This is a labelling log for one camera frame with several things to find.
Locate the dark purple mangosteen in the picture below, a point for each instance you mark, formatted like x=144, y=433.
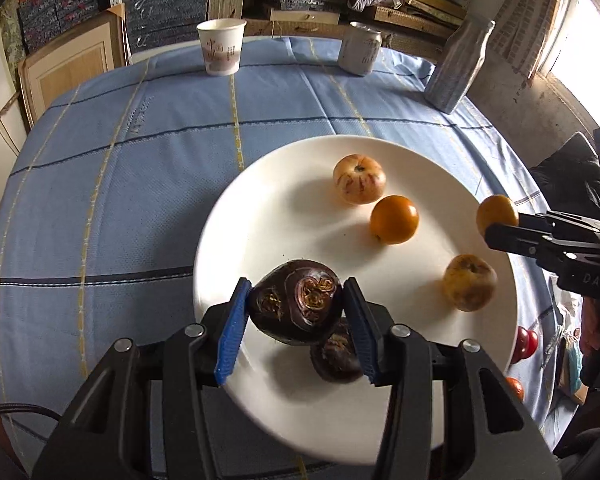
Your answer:
x=337, y=360
x=295, y=305

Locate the green patterned board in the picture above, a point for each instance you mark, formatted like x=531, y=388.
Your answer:
x=11, y=35

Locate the bright window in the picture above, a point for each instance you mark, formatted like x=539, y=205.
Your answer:
x=590, y=50

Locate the pale blue plastic bag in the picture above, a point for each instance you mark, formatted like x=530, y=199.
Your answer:
x=572, y=365

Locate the orange yellow round fruit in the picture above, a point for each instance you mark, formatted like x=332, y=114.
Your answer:
x=495, y=212
x=395, y=220

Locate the pale drink can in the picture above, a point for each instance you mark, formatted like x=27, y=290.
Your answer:
x=359, y=50

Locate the orange mandarin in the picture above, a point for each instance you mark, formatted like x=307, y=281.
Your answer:
x=515, y=389

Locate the wooden framed panel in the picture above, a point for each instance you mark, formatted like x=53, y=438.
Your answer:
x=70, y=70

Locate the blue checked tablecloth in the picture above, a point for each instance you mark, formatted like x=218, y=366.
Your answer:
x=130, y=185

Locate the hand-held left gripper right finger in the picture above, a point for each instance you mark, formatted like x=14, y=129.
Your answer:
x=360, y=330

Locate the silver metal bottle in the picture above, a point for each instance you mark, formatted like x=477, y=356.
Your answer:
x=455, y=70

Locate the tan speckled apple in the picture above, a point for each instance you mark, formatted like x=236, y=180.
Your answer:
x=470, y=282

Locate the stack of blue red boxes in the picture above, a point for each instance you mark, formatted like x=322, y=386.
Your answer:
x=62, y=10

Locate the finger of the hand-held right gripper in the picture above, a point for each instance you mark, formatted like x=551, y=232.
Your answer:
x=510, y=242
x=535, y=220

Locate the white paper cup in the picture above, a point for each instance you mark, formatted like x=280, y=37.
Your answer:
x=221, y=45

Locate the pale striped apple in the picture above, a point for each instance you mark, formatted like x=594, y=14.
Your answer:
x=358, y=178

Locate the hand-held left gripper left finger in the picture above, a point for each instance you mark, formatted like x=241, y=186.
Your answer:
x=232, y=330

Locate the black jacket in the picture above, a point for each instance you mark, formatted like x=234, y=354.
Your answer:
x=570, y=175

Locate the white round plate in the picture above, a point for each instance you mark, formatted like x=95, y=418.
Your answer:
x=290, y=220

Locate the person's right hand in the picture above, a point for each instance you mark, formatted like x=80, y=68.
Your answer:
x=592, y=327

